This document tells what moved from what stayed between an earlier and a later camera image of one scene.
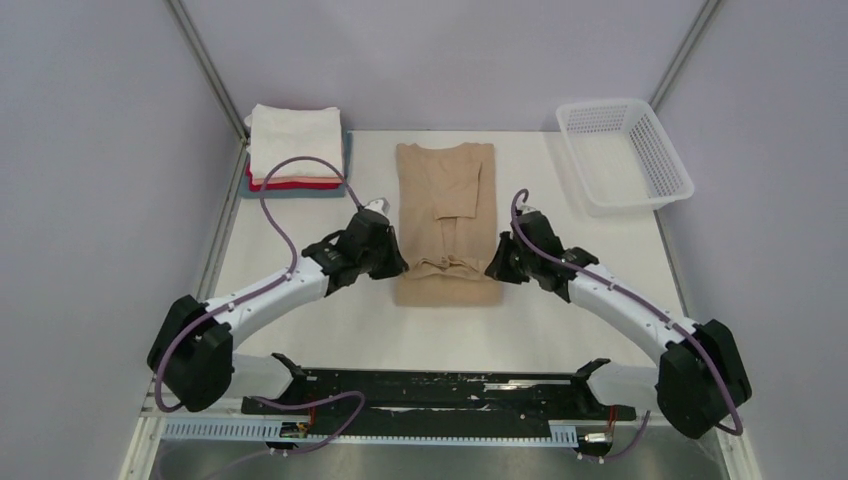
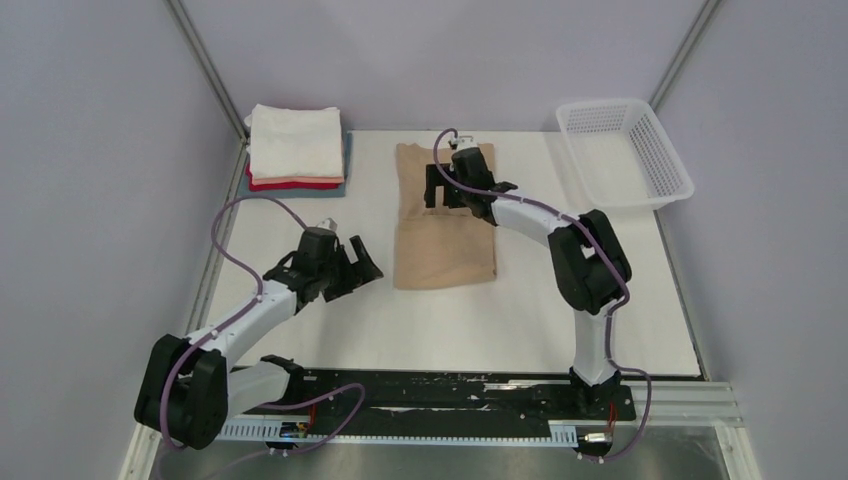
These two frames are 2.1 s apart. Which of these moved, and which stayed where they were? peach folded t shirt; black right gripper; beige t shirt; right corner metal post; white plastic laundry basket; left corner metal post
Moved: beige t shirt; black right gripper
Stayed: right corner metal post; peach folded t shirt; white plastic laundry basket; left corner metal post
